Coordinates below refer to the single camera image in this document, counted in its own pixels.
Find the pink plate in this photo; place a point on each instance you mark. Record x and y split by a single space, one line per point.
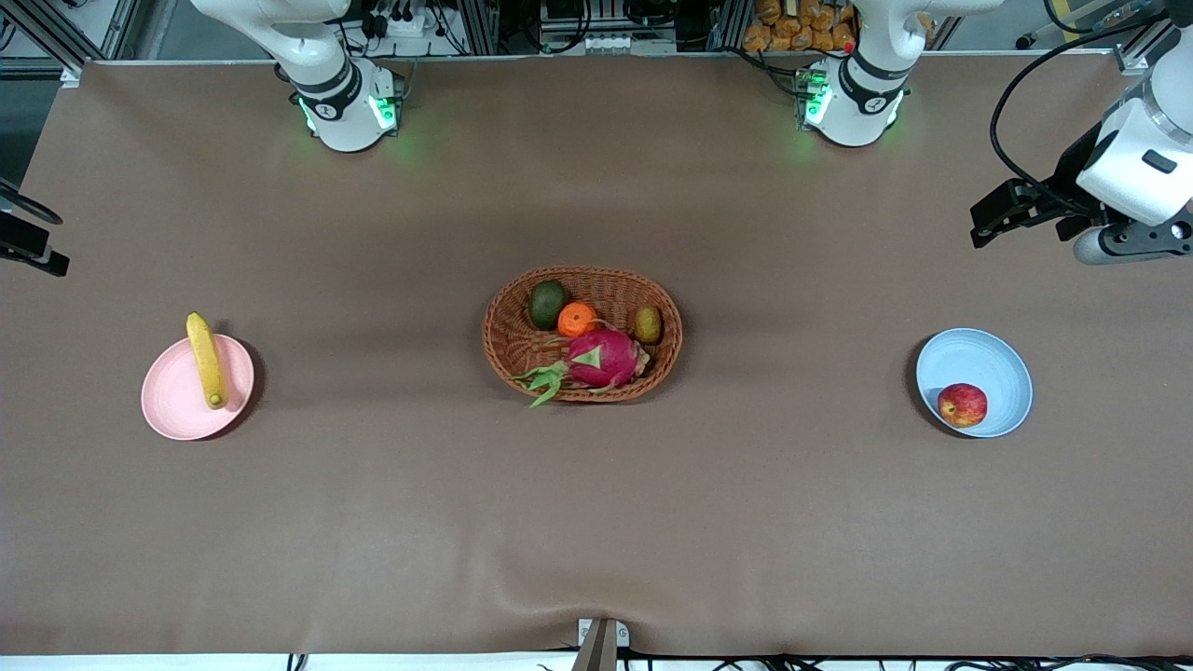
168 401

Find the brown table cover cloth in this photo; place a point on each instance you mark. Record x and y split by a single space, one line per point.
596 513

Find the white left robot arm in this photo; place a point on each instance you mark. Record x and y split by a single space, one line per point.
862 93

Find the white power strip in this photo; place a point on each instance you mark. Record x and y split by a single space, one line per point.
410 23

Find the dark green avocado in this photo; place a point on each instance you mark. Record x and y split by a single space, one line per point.
547 304

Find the orange mandarin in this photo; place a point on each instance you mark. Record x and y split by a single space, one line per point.
576 321

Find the pink dragon fruit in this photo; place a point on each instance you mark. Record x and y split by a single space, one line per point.
604 359

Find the blue bowl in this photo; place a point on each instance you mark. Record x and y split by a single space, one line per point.
979 359

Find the pile of orange toy breads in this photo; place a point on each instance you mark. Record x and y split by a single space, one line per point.
792 23

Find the red yellow apple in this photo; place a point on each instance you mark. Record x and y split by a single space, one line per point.
963 405

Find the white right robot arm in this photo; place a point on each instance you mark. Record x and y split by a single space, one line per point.
345 102

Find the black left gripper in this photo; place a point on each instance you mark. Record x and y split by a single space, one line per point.
1072 183

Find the brown-green kiwi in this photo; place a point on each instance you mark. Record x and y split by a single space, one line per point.
648 324

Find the yellow banana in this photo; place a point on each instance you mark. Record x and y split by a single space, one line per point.
207 363

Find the white connector block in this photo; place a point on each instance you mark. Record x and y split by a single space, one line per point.
608 43

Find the brown wicker basket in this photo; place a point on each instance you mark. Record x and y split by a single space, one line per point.
513 345

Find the metal table edge bracket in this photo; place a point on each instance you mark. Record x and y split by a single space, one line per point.
603 648

